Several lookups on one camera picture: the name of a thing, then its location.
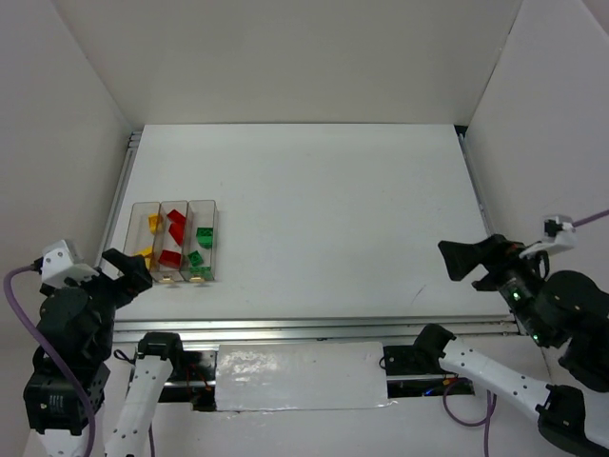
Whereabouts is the yellow lego brick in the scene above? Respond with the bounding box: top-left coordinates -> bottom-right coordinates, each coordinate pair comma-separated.
134,246 -> 154,269

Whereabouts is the yellow red lego stack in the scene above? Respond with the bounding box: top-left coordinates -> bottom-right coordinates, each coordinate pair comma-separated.
158,249 -> 182,269

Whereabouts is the green yellow striped lego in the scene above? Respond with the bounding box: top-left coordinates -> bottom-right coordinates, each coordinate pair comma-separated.
147,213 -> 164,235

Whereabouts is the red lego brick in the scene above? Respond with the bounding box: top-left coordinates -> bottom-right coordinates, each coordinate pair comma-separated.
168,222 -> 186,247

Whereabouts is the green small lego brick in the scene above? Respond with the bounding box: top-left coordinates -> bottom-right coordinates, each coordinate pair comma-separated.
187,250 -> 205,268

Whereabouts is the green lego piece separated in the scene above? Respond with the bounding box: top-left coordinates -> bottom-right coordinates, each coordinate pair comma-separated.
189,266 -> 214,281

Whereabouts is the green printed lego brick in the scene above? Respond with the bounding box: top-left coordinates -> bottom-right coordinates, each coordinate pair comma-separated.
196,227 -> 214,249

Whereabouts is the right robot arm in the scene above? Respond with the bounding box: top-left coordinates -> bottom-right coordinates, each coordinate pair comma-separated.
414,234 -> 608,456

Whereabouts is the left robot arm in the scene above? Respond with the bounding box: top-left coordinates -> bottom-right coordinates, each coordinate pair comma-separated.
24,241 -> 184,456

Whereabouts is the clear container left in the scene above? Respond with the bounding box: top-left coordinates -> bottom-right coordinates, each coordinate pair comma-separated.
123,202 -> 161,272

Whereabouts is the clear container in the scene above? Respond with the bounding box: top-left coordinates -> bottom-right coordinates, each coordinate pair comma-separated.
180,200 -> 219,283
123,202 -> 161,272
151,200 -> 187,284

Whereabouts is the clear container middle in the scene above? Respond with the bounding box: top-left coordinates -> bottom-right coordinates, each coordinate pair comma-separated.
151,200 -> 187,284

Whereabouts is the clear container right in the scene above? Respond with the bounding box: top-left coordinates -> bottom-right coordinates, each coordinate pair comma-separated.
180,200 -> 219,283

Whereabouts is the white taped panel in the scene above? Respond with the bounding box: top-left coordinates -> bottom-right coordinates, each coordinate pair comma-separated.
215,342 -> 389,412

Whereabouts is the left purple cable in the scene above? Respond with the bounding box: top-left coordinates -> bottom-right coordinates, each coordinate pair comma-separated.
3,266 -> 156,457

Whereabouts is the purple cable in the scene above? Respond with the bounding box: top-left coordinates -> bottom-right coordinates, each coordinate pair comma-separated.
3,266 -> 156,457
442,209 -> 609,457

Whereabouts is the aluminium frame rail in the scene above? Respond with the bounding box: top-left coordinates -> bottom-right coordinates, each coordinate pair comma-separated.
103,124 -> 519,343

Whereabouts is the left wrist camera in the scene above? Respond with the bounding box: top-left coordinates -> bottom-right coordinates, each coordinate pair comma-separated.
39,239 -> 99,288

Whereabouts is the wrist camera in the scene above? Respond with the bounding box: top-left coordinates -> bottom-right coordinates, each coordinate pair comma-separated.
39,239 -> 99,288
520,214 -> 577,258

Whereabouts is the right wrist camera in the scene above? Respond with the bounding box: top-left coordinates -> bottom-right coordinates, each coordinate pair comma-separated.
520,214 -> 577,258

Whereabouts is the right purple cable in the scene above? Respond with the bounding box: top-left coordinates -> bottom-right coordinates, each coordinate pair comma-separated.
442,209 -> 609,457

